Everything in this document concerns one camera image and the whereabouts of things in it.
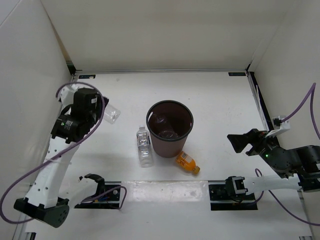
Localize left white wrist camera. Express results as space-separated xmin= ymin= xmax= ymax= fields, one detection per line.
xmin=56 ymin=84 xmax=81 ymax=106

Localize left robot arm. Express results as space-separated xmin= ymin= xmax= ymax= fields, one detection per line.
xmin=13 ymin=87 xmax=108 ymax=228

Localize left dark corner label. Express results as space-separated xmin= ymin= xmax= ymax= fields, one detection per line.
xmin=78 ymin=74 xmax=96 ymax=80

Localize clear plastic bottle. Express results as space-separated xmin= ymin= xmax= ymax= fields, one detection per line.
xmin=149 ymin=113 xmax=179 ymax=139

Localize clear water bottle white label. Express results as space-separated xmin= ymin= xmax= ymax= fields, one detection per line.
xmin=136 ymin=125 xmax=153 ymax=168

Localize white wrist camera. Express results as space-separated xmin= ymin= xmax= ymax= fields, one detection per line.
xmin=56 ymin=84 xmax=81 ymax=106
xmin=265 ymin=115 xmax=291 ymax=138

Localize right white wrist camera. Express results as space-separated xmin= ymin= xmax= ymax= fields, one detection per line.
xmin=265 ymin=115 xmax=291 ymax=138

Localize dark corner label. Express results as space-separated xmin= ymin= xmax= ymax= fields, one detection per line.
xmin=78 ymin=74 xmax=96 ymax=80
xmin=228 ymin=72 xmax=246 ymax=77

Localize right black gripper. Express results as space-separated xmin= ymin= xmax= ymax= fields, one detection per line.
xmin=226 ymin=128 xmax=278 ymax=162

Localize clear bottle blue label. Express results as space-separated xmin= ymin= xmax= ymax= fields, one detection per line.
xmin=103 ymin=103 xmax=121 ymax=124

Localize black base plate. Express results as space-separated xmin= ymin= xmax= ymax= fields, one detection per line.
xmin=208 ymin=183 xmax=258 ymax=211
xmin=74 ymin=181 xmax=128 ymax=210

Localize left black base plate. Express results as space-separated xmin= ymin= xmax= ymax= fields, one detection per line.
xmin=74 ymin=181 xmax=128 ymax=210

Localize brown plastic waste bin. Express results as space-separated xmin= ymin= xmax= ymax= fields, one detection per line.
xmin=146 ymin=100 xmax=194 ymax=158

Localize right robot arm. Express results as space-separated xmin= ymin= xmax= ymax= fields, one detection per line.
xmin=224 ymin=128 xmax=320 ymax=200

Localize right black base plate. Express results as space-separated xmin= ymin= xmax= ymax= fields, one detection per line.
xmin=208 ymin=183 xmax=258 ymax=211

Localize orange drink bottle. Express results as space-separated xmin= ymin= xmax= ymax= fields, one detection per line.
xmin=175 ymin=151 xmax=200 ymax=175

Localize right dark corner label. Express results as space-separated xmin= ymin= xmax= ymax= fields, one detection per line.
xmin=228 ymin=72 xmax=246 ymax=77

